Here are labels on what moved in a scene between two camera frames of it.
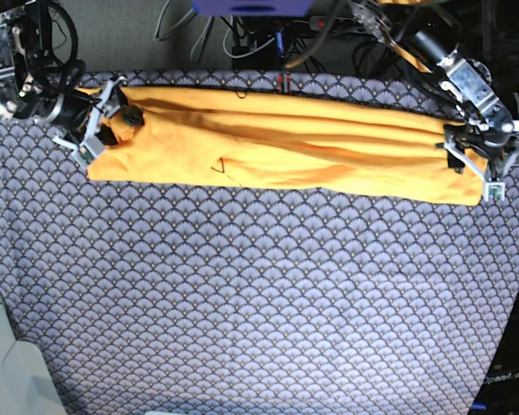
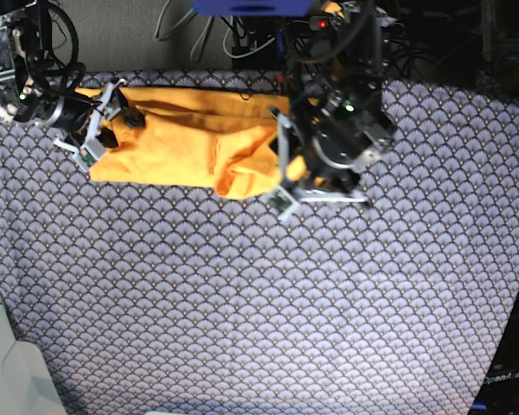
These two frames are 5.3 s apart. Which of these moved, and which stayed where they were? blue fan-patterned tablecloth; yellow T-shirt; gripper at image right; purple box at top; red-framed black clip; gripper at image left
Moved: yellow T-shirt; gripper at image right
Stayed: gripper at image left; red-framed black clip; purple box at top; blue fan-patterned tablecloth
